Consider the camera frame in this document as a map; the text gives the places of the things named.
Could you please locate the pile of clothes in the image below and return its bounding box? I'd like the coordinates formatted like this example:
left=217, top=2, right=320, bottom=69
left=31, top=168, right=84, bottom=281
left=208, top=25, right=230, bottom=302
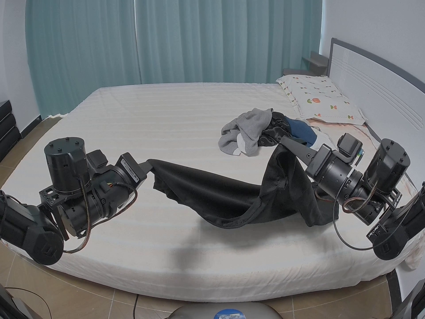
left=217, top=108, right=336, bottom=155

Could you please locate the black T-shirt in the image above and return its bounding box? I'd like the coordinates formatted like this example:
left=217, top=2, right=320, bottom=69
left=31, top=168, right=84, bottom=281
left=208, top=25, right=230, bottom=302
left=146, top=142, right=336, bottom=229

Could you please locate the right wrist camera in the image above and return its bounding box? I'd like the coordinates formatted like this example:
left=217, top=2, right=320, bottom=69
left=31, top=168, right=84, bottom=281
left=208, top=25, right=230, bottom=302
left=337, top=133, right=365, bottom=165

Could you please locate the grey bedside table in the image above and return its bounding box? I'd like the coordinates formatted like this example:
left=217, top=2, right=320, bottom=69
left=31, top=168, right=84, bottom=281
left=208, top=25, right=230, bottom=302
left=282, top=51, right=329, bottom=77

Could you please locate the black chest of drawers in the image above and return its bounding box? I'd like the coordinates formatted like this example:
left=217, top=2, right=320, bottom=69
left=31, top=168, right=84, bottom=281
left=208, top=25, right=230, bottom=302
left=0, top=100, right=21, bottom=162

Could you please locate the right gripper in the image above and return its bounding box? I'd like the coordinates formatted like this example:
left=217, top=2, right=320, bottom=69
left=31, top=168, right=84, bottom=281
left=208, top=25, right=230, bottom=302
left=280, top=137, right=366, bottom=208

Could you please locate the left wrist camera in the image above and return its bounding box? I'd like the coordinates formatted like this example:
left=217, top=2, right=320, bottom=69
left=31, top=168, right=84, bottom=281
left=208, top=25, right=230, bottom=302
left=87, top=150, right=108, bottom=172

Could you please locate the bed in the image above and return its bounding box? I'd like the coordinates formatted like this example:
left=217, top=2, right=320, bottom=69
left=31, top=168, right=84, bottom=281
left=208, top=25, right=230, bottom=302
left=0, top=38, right=425, bottom=319

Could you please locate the white printed pillow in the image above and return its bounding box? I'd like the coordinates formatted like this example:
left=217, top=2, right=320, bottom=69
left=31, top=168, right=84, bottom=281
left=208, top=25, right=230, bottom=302
left=276, top=74, right=366, bottom=125

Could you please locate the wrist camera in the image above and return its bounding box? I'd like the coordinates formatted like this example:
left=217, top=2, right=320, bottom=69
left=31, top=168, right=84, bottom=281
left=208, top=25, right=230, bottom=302
left=337, top=133, right=365, bottom=165
left=87, top=150, right=108, bottom=172

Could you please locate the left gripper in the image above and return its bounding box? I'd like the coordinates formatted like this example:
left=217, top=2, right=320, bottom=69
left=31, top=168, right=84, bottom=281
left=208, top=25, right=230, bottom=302
left=63, top=152, right=157, bottom=237

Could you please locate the blue-green curtain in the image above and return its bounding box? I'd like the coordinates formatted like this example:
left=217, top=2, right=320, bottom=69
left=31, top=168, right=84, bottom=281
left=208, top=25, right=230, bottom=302
left=134, top=0, right=324, bottom=85
left=25, top=0, right=140, bottom=119

